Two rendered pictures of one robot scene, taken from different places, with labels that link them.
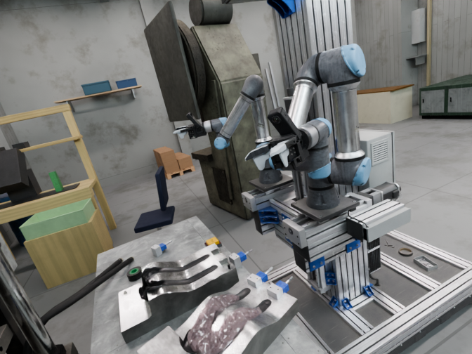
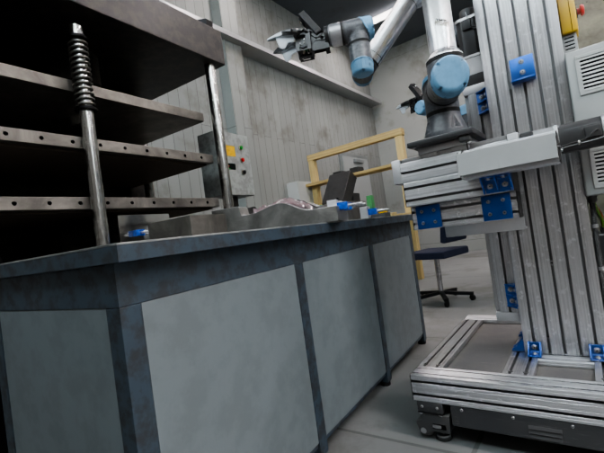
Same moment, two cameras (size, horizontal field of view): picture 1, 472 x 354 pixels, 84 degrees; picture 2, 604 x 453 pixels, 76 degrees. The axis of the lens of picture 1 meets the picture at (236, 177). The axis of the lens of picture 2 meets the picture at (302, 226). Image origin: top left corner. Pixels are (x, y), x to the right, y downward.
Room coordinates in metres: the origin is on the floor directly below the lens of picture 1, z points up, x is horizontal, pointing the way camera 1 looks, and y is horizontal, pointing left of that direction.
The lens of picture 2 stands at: (-0.15, -1.21, 0.77)
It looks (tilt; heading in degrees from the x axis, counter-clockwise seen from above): 1 degrees up; 55
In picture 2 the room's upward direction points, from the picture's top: 8 degrees counter-clockwise
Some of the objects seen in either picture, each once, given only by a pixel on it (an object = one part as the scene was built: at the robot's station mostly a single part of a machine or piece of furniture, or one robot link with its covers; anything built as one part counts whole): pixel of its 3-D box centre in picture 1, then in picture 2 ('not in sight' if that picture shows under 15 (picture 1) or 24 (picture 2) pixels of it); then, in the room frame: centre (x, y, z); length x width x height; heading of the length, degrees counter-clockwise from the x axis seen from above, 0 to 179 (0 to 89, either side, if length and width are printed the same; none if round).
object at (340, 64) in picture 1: (345, 121); (438, 18); (1.02, -0.47, 1.41); 0.15 x 0.12 x 0.55; 45
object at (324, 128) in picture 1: (315, 132); (357, 31); (0.84, -0.28, 1.43); 0.11 x 0.08 x 0.09; 135
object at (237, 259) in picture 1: (242, 256); (375, 210); (1.15, 0.06, 0.83); 0.13 x 0.05 x 0.05; 122
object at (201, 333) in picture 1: (221, 317); (282, 205); (0.72, 0.15, 0.90); 0.26 x 0.18 x 0.08; 130
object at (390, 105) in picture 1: (364, 105); not in sight; (7.88, -4.24, 0.42); 2.49 x 0.80 x 0.85; 19
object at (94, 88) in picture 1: (97, 88); not in sight; (6.64, 2.70, 2.36); 0.59 x 0.44 x 0.23; 109
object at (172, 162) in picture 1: (173, 159); not in sight; (6.66, 1.48, 0.33); 1.10 x 0.78 x 0.65; 19
